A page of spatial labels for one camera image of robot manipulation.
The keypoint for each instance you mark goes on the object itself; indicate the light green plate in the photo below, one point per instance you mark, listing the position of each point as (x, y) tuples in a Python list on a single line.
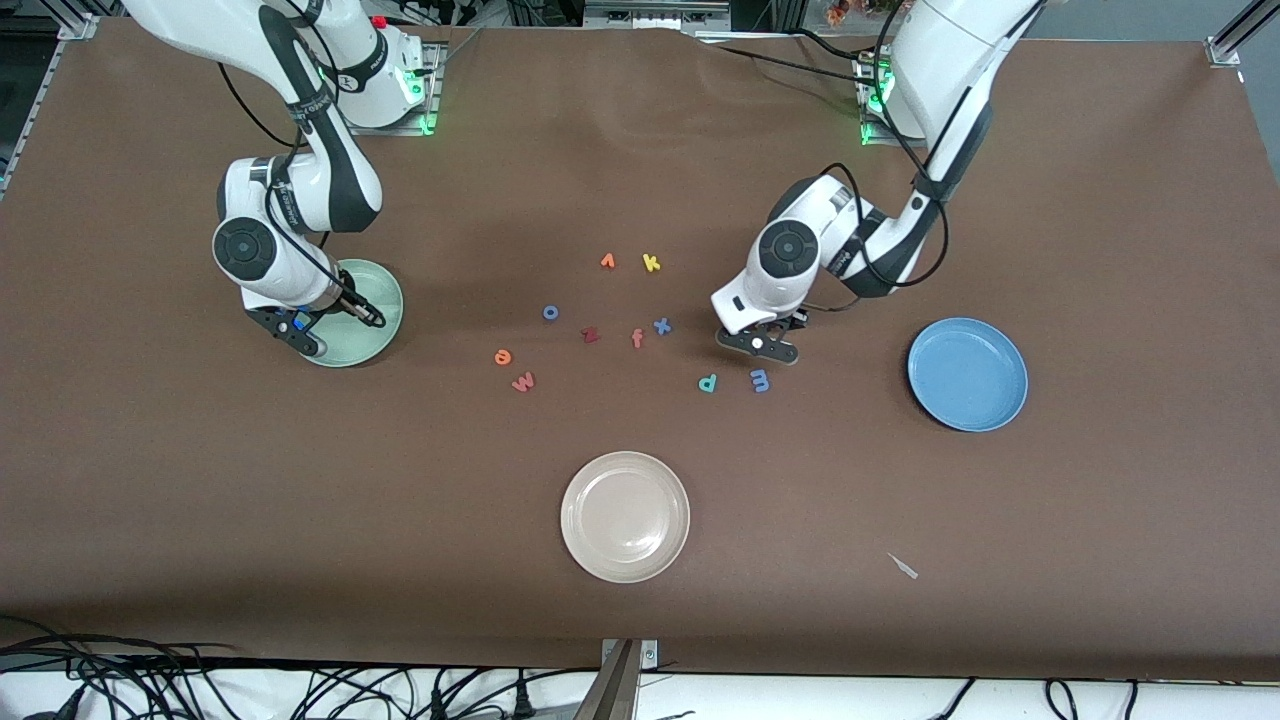
[(378, 340)]

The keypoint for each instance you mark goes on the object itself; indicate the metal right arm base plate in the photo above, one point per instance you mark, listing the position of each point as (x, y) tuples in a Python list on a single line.
[(434, 90)]

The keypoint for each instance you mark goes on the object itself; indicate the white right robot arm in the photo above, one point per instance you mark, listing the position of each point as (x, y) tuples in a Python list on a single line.
[(250, 275)]

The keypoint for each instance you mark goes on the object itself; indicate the brown table cover sheet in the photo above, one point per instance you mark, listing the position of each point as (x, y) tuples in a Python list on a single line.
[(200, 480)]

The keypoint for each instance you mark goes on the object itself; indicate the small orange background object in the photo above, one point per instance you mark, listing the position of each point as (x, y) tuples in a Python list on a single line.
[(838, 12)]

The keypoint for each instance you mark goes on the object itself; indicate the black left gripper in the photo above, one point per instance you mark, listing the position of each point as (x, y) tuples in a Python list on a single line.
[(797, 320)]

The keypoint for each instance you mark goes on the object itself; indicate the small white paper scrap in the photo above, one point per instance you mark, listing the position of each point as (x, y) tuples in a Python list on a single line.
[(903, 566)]

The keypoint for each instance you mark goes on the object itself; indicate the aluminium frame corner bracket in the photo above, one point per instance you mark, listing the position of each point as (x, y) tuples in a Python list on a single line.
[(1225, 48)]

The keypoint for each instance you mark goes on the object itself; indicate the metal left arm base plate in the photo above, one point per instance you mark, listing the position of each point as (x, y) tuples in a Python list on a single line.
[(875, 137)]

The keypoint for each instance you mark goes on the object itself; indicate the pink foam letter w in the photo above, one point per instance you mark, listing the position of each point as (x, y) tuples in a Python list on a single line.
[(523, 383)]

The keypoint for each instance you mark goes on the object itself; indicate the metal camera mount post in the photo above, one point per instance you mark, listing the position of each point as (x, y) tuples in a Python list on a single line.
[(622, 690)]

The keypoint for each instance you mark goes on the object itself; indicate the black power plug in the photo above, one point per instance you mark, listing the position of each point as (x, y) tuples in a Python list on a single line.
[(522, 700)]

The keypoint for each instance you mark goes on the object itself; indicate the grey metal background structure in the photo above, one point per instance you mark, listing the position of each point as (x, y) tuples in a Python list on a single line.
[(655, 12)]

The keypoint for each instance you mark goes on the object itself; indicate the beige plate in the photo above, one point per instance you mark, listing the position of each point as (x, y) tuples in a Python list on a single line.
[(625, 517)]

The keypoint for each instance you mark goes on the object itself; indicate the blue plate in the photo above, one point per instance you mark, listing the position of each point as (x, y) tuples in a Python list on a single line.
[(968, 375)]

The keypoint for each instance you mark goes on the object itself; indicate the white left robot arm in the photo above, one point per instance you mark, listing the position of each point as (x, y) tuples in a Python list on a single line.
[(960, 40)]

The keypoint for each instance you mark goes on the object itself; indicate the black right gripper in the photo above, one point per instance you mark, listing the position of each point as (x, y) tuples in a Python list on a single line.
[(352, 303)]

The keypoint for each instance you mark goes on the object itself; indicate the blue foam letter m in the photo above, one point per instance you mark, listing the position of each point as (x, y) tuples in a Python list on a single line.
[(763, 380)]

